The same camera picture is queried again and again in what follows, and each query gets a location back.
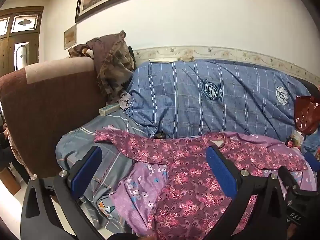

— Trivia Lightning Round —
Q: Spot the small white green box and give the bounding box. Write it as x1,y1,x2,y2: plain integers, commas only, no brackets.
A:
99,104,118,116

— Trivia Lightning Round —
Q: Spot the brown patterned cloth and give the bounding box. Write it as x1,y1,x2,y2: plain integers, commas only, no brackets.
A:
69,30,135,105

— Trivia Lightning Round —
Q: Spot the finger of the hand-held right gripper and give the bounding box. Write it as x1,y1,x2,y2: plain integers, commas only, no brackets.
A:
303,151,320,172
278,166,301,196

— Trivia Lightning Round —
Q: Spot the purple floral blanket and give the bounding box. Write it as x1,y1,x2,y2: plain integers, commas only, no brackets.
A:
109,132,318,240

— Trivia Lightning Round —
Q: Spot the light blue cloth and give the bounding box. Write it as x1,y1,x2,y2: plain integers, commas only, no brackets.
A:
301,130,320,155

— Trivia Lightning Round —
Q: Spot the red plastic bag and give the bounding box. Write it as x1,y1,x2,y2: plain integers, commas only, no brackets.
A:
294,95,320,134

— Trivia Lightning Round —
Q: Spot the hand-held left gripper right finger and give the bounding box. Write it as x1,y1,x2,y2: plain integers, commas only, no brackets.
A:
206,146,292,240

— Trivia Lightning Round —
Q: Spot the grey patterned bed sheet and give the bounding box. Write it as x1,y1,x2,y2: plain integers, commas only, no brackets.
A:
55,110,150,233

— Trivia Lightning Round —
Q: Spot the small framed picture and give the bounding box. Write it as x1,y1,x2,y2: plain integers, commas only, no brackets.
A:
64,24,77,50

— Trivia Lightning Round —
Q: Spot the maroon floral shirt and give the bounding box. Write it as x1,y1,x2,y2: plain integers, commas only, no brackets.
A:
94,129,308,240

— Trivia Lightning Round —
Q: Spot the blue plaid quilt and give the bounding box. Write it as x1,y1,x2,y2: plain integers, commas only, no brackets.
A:
125,59,313,139

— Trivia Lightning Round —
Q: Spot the wooden door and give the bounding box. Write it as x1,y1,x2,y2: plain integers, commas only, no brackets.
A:
0,6,44,72

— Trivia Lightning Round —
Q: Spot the dark cloth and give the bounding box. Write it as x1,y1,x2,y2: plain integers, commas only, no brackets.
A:
0,122,15,170

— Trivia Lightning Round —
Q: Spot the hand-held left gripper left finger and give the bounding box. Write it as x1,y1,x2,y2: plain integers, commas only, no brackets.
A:
21,145,130,240

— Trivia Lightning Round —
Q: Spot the brown sofa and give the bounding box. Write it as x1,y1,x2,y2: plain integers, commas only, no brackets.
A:
0,55,110,180

